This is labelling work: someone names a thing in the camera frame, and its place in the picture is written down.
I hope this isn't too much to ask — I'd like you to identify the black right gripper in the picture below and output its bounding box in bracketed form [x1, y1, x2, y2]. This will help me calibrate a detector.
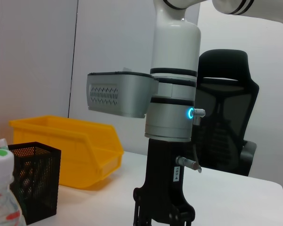
[131, 138, 196, 226]

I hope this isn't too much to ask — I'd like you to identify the clear green-label water bottle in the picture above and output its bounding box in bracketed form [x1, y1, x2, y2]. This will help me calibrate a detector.
[0, 147, 26, 226]

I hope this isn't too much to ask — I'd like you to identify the black mesh pen holder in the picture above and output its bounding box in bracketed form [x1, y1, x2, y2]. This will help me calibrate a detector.
[7, 141, 62, 226]

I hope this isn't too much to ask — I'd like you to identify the yellow plastic bin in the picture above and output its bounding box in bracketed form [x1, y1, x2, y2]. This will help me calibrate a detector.
[8, 114, 125, 190]

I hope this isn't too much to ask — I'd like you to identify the black office chair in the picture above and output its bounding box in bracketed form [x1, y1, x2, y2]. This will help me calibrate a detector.
[191, 48, 260, 177]

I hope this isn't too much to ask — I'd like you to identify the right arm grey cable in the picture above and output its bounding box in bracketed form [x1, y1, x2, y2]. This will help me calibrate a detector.
[175, 108, 206, 175]

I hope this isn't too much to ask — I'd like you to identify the right wrist camera housing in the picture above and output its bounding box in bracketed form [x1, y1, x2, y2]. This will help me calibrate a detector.
[86, 70, 159, 118]

